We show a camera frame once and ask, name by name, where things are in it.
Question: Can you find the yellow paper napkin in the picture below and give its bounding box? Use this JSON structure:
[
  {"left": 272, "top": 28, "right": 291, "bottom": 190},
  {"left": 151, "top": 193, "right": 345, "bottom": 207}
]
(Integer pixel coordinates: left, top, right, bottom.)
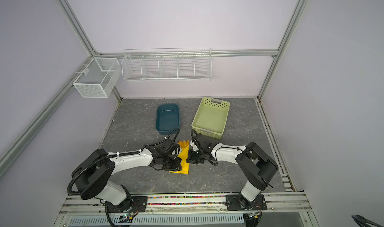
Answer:
[{"left": 172, "top": 146, "right": 189, "bottom": 175}]

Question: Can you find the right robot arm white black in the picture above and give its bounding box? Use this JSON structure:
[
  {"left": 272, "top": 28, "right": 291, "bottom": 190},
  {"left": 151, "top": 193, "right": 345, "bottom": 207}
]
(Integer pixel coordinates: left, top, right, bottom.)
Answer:
[{"left": 187, "top": 130, "right": 279, "bottom": 212}]

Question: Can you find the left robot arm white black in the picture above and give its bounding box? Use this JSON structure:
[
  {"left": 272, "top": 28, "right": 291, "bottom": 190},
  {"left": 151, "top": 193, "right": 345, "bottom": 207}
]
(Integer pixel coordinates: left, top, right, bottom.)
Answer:
[{"left": 67, "top": 129, "right": 182, "bottom": 212}]

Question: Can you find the light green perforated basket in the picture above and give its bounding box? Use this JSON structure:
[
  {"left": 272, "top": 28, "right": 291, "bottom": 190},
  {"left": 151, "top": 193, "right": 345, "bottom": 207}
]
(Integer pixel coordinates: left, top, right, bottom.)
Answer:
[{"left": 192, "top": 97, "right": 230, "bottom": 140}]

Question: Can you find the dark teal plastic tub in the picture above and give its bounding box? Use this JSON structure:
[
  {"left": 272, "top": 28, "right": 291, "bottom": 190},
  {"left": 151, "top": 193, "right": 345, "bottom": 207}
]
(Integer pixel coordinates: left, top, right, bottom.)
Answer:
[{"left": 156, "top": 104, "right": 181, "bottom": 135}]

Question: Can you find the white vent grille strip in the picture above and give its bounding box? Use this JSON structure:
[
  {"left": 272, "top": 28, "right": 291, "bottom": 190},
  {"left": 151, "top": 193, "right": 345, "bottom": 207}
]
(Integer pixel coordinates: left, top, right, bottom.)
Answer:
[{"left": 68, "top": 214, "right": 245, "bottom": 227}]

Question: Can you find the white mesh box basket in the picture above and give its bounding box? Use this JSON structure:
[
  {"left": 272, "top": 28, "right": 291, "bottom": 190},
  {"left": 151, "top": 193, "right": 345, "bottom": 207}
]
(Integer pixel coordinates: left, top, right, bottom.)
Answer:
[{"left": 73, "top": 57, "right": 122, "bottom": 99}]

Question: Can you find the white wire shelf rack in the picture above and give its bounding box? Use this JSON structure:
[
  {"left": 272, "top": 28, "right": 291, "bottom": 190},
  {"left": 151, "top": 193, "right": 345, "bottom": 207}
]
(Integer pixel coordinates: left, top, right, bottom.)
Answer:
[{"left": 122, "top": 48, "right": 213, "bottom": 81}]

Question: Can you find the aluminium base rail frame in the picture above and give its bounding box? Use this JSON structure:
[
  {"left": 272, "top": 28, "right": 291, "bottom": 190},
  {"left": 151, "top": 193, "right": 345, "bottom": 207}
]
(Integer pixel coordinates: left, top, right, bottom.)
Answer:
[{"left": 54, "top": 192, "right": 319, "bottom": 227}]

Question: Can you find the black cable bottom right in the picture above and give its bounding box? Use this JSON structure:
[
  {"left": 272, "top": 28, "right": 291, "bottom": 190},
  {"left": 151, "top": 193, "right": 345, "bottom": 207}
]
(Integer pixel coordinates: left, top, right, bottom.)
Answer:
[{"left": 351, "top": 214, "right": 383, "bottom": 227}]

